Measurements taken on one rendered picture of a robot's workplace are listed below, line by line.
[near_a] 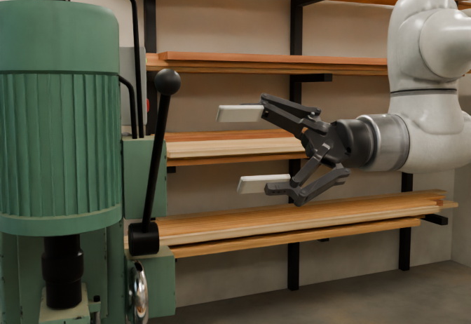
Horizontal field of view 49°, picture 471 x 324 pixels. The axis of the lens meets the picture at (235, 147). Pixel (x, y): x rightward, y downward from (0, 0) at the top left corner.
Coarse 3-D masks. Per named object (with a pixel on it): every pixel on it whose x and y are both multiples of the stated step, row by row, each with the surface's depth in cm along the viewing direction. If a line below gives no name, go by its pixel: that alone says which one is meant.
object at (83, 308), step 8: (80, 304) 78; (88, 304) 78; (40, 312) 75; (48, 312) 75; (56, 312) 75; (64, 312) 75; (72, 312) 75; (80, 312) 75; (88, 312) 75; (40, 320) 72; (48, 320) 72; (56, 320) 73; (64, 320) 73; (72, 320) 73; (80, 320) 74; (88, 320) 74
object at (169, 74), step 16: (160, 80) 66; (176, 80) 66; (160, 112) 71; (160, 128) 73; (160, 144) 75; (160, 160) 79; (144, 208) 87; (144, 224) 90; (128, 240) 96; (144, 240) 92
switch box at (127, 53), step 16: (128, 48) 103; (144, 48) 104; (128, 64) 103; (144, 64) 104; (128, 80) 104; (144, 80) 105; (128, 96) 104; (144, 96) 105; (128, 112) 104; (144, 112) 105
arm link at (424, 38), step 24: (408, 0) 79; (432, 0) 78; (408, 24) 78; (432, 24) 75; (456, 24) 72; (408, 48) 78; (432, 48) 74; (456, 48) 72; (408, 72) 79; (432, 72) 76; (456, 72) 76
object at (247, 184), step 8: (248, 176) 68; (256, 176) 68; (264, 176) 69; (272, 176) 69; (280, 176) 69; (288, 176) 70; (240, 184) 68; (248, 184) 68; (256, 184) 69; (264, 184) 69; (240, 192) 69; (248, 192) 70; (256, 192) 70
